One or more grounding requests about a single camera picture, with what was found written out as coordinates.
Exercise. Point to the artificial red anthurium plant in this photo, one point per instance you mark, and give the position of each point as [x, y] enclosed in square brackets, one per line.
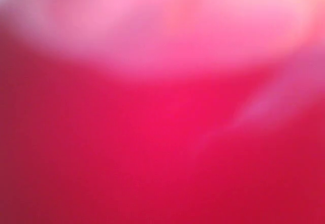
[162, 111]

